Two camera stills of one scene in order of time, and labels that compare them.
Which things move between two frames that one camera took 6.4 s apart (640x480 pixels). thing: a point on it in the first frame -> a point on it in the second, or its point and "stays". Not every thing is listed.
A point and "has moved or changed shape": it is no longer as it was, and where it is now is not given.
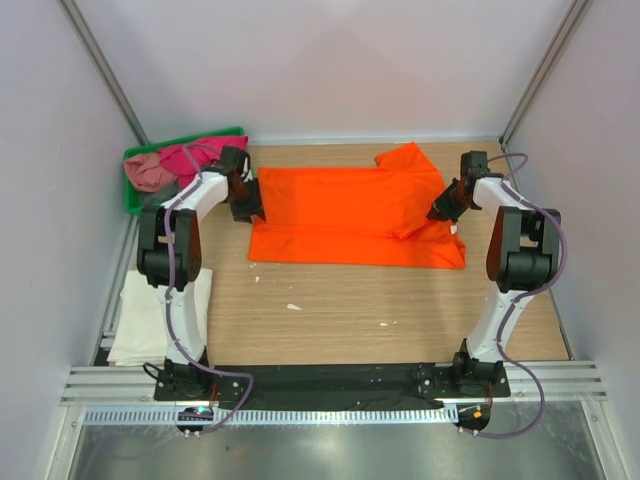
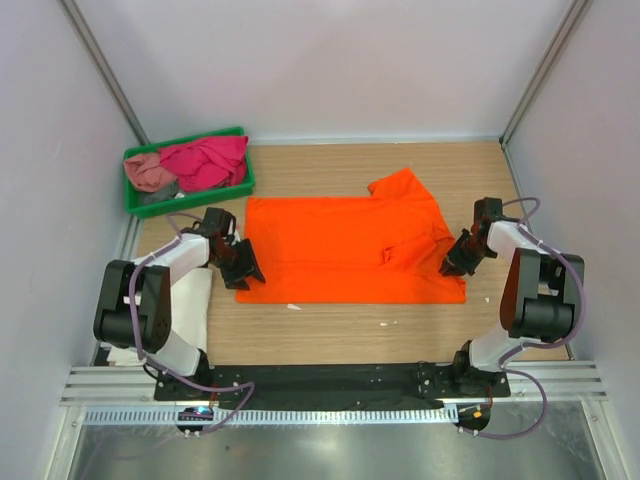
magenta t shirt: x=187 y=161 stays
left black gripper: x=254 y=207 -> x=235 y=279
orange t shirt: x=372 y=216 has moved or changed shape
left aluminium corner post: x=104 y=67 stays
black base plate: x=335 y=387 stays
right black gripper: x=438 y=212 -> x=452 y=256
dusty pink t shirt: x=147 y=173 stays
